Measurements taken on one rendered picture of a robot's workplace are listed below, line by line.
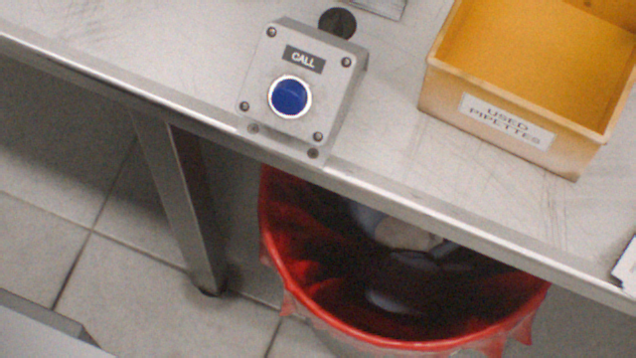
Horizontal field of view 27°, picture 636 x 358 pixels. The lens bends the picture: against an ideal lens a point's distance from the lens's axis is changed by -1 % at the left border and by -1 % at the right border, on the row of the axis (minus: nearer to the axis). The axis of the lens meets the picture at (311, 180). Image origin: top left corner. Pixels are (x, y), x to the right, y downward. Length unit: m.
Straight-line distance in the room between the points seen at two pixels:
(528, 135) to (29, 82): 1.15
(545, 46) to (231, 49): 0.24
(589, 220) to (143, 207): 1.01
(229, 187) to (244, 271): 0.13
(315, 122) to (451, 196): 0.12
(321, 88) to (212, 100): 0.11
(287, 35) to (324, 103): 0.05
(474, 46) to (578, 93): 0.09
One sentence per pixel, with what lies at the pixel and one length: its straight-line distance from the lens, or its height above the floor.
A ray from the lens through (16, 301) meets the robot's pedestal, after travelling 0.96.
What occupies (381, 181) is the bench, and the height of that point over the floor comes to 0.88.
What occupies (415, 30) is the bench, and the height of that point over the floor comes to 0.87.
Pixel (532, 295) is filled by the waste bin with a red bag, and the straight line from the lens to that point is 1.40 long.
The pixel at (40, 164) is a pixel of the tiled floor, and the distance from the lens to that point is 1.91.
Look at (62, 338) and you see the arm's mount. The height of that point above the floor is 0.92.
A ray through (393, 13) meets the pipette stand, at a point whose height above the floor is 0.89.
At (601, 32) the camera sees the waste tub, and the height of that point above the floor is 0.88.
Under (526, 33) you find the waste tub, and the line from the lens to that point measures 1.00.
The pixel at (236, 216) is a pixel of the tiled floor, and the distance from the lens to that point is 1.86.
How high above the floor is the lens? 1.79
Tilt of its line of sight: 73 degrees down
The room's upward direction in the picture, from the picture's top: 2 degrees clockwise
